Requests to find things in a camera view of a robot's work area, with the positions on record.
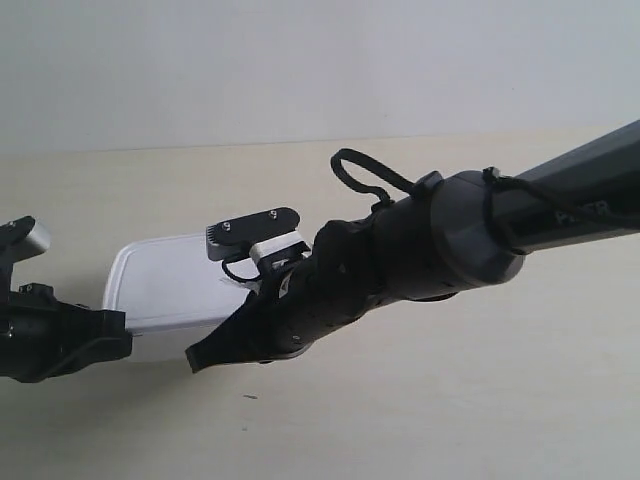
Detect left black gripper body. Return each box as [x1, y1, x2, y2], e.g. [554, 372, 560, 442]
[1, 283, 133, 383]

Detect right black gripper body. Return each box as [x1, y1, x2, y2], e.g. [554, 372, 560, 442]
[259, 217, 395, 361]

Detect white lidded plastic container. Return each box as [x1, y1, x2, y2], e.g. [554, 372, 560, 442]
[102, 233, 249, 363]

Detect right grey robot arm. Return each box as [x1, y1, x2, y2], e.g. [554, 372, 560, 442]
[186, 123, 639, 372]

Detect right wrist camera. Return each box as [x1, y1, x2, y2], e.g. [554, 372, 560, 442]
[205, 207, 311, 274]

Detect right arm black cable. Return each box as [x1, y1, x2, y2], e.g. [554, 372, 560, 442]
[330, 148, 640, 226]

